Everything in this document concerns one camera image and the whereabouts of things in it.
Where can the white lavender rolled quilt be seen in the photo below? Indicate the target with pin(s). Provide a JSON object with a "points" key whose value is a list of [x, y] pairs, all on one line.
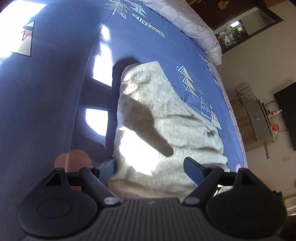
{"points": [[182, 16]]}

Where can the dark wooden door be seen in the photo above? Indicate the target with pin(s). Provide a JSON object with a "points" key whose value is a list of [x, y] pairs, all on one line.
{"points": [[215, 13]]}

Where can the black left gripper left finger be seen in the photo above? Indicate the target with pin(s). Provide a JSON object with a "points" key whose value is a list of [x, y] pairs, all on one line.
{"points": [[94, 180]]}

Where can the white perforated box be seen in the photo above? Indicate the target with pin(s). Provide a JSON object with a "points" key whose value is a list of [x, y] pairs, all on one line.
{"points": [[246, 94]]}

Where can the grey cabinet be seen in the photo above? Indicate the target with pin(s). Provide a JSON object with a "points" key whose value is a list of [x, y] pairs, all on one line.
{"points": [[258, 120]]}

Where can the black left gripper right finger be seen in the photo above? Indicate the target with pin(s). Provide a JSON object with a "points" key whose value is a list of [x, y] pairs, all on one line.
{"points": [[206, 179]]}

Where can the light grey knit pants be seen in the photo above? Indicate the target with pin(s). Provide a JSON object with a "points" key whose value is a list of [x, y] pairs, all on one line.
{"points": [[155, 132]]}

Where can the black television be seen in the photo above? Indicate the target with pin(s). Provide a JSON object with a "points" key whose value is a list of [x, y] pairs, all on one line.
{"points": [[286, 100]]}

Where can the blue patterned bed sheet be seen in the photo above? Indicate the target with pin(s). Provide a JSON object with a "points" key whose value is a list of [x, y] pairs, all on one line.
{"points": [[61, 63]]}

